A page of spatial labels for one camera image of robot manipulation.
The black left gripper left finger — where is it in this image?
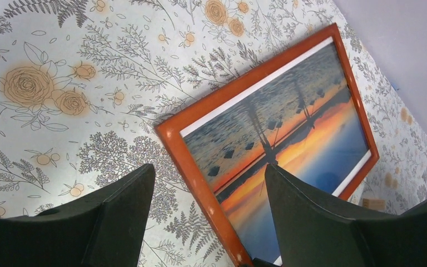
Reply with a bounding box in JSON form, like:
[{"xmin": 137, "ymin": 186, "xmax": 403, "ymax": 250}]
[{"xmin": 0, "ymin": 164, "xmax": 155, "ymax": 266}]

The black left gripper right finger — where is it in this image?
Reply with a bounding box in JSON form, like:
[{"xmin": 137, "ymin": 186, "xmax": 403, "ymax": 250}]
[{"xmin": 265, "ymin": 165, "xmax": 427, "ymax": 266}]

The sunset landscape photo print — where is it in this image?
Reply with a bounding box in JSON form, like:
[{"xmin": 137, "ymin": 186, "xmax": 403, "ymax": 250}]
[{"xmin": 180, "ymin": 38, "xmax": 371, "ymax": 263}]

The orange wooden picture frame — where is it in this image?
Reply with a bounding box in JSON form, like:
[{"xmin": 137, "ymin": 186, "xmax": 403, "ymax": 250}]
[{"xmin": 156, "ymin": 23, "xmax": 379, "ymax": 266}]

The upper small wooden block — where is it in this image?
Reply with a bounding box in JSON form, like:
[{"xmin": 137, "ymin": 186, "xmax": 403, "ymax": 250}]
[{"xmin": 362, "ymin": 198, "xmax": 386, "ymax": 211}]

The floral patterned table mat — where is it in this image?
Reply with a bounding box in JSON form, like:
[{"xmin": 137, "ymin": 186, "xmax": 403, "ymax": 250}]
[{"xmin": 0, "ymin": 1, "xmax": 427, "ymax": 266}]

